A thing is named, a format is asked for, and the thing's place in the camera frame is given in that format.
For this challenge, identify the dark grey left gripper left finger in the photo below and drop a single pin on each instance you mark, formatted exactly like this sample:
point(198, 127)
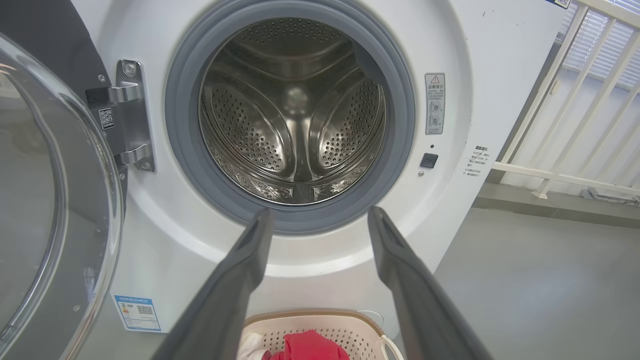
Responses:
point(225, 310)

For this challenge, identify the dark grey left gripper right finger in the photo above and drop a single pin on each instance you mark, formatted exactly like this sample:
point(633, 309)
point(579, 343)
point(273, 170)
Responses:
point(420, 310)

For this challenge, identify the red white basketball jersey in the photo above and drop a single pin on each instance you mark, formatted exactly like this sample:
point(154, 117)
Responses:
point(310, 347)

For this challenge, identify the round black glass washer door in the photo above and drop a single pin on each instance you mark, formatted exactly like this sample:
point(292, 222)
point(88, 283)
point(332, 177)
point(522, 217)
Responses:
point(30, 200)

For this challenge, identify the cream perforated laundry basket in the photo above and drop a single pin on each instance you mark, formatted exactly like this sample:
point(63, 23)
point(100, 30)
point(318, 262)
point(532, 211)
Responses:
point(350, 335)

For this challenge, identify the white front-load washing machine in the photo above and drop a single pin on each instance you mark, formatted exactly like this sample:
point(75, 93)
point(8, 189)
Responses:
point(450, 225)

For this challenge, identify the black door latch socket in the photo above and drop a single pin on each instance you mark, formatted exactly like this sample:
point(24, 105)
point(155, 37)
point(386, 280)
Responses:
point(429, 160)

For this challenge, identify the grey rubber door gasket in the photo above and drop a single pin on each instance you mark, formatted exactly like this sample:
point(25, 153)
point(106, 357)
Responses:
point(185, 150)

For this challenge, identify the silver metal door hinge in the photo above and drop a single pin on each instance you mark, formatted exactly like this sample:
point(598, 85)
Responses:
point(132, 120)

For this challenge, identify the stainless steel washing machine drum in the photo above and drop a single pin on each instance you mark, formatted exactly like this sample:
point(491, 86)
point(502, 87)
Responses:
point(295, 100)

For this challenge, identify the round white filter cap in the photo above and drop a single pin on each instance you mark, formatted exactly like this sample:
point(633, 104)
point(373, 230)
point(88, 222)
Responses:
point(372, 317)

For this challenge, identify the blue energy label sticker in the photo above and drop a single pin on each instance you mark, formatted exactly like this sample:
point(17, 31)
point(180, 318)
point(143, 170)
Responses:
point(137, 313)

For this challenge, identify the white metal railing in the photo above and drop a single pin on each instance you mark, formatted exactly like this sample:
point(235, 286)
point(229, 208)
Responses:
point(550, 176)

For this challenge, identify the grey warning sticker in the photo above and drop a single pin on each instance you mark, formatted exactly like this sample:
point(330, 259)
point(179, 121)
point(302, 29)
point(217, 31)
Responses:
point(435, 105)

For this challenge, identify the small QR code sticker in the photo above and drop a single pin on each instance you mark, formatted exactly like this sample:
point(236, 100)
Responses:
point(106, 118)

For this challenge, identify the white window blinds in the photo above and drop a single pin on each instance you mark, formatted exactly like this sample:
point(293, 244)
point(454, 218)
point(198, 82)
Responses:
point(585, 45)

